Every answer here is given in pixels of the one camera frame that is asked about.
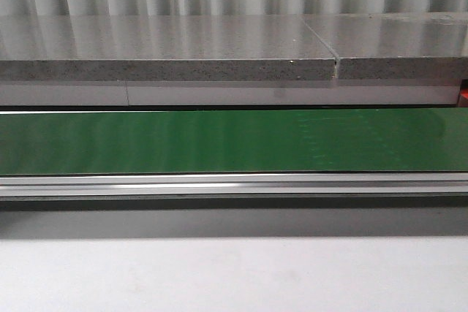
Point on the white cabinet panel under counter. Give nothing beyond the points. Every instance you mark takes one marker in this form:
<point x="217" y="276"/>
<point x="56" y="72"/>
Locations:
<point x="127" y="94"/>

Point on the grey stone counter slab left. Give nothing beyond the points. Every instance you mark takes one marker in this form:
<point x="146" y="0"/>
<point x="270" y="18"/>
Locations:
<point x="162" y="48"/>

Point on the grey stone counter slab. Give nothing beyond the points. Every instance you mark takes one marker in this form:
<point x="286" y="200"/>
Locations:
<point x="162" y="48"/>
<point x="401" y="46"/>

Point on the green conveyor belt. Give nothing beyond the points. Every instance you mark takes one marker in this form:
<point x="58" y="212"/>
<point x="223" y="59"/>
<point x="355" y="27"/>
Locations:
<point x="214" y="141"/>

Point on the grey stone counter slab right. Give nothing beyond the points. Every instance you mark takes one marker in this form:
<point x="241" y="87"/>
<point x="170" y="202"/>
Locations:
<point x="401" y="46"/>

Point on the red object at right edge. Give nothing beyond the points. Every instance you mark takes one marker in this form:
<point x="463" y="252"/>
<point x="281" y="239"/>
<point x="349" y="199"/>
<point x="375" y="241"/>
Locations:
<point x="463" y="94"/>

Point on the aluminium conveyor frame rail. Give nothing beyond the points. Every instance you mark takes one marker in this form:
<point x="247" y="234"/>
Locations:
<point x="235" y="190"/>

